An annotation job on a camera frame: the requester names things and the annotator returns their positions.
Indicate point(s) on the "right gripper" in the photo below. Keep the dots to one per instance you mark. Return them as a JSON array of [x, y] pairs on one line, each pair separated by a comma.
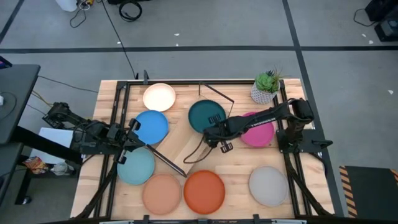
[[225, 129]]

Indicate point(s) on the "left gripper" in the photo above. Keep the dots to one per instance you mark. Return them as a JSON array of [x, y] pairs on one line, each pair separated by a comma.
[[122, 138]]

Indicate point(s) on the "light teal plate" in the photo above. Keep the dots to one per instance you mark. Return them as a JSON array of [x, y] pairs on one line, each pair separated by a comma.
[[136, 168]]

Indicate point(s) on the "blue plate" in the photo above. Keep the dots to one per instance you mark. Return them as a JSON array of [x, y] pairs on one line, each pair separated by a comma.
[[155, 127]]

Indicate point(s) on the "dark teal plate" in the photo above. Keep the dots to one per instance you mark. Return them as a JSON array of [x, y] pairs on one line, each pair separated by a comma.
[[200, 113]]

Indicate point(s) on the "pink plate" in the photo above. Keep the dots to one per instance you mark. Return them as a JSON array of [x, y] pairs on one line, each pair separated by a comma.
[[259, 136]]

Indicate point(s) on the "cream plate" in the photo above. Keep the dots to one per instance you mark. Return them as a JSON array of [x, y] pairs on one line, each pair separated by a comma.
[[159, 97]]

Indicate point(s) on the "orange plate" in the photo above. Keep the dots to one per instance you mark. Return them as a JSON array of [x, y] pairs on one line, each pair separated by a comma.
[[204, 192]]

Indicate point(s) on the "peach plate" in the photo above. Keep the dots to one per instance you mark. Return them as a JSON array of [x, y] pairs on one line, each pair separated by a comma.
[[161, 194]]

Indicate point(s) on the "grey plate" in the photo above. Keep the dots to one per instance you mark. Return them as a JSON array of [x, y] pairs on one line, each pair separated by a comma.
[[268, 186]]

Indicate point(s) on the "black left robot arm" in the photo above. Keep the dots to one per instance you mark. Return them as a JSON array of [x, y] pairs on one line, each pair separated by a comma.
[[93, 129]]

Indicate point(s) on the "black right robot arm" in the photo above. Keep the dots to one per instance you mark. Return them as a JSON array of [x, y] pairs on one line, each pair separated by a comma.
[[264, 119]]

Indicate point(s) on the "potted succulent in white pot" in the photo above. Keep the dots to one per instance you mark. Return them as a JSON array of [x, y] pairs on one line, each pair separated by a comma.
[[265, 82]]

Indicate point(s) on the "crumpled clear plastic bag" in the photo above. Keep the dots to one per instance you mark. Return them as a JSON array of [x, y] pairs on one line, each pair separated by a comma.
[[62, 169]]

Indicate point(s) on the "white sheet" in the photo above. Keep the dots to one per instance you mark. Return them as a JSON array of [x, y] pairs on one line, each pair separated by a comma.
[[56, 137]]

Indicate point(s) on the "orange snack bag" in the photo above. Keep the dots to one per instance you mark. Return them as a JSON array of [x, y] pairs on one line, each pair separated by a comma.
[[35, 165]]

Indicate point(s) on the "black desk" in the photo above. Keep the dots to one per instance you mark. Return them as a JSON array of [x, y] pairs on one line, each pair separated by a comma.
[[25, 81]]

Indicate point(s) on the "blue and pink item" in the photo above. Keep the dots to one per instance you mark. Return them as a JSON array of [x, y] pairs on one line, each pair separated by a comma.
[[4, 63]]

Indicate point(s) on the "white container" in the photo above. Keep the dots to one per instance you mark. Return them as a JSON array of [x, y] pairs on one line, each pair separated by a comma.
[[66, 4]]

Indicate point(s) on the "hazard striped black mat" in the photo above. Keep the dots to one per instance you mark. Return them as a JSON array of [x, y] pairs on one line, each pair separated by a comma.
[[373, 189]]

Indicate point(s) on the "black box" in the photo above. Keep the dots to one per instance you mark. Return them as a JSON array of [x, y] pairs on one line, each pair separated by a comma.
[[388, 31]]

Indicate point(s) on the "black equipment case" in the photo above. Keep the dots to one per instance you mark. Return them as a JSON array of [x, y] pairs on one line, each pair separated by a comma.
[[382, 9]]

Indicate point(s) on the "black aluminium table frame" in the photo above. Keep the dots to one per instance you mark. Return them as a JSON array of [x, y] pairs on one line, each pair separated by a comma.
[[236, 82]]

